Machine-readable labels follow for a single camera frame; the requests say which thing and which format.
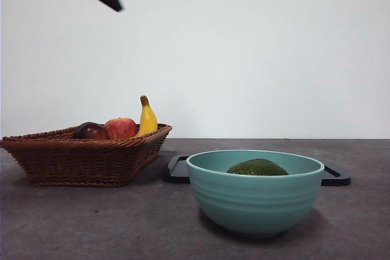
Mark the dark red apple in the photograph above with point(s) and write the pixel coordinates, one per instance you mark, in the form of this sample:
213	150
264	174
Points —
91	132

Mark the brown woven wicker basket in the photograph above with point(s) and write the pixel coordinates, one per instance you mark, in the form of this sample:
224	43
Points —
76	162

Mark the black rectangular tray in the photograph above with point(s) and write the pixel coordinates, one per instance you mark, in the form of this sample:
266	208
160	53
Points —
178	174

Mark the teal ribbed bowl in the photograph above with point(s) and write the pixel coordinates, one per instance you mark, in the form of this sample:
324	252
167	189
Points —
253	199

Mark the red yellow apple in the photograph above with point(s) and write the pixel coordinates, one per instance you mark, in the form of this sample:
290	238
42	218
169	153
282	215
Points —
122	129

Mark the green avocado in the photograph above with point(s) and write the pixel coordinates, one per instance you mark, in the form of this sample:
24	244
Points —
259	167

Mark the yellow banana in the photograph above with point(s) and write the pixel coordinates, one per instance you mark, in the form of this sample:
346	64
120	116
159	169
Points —
148	120

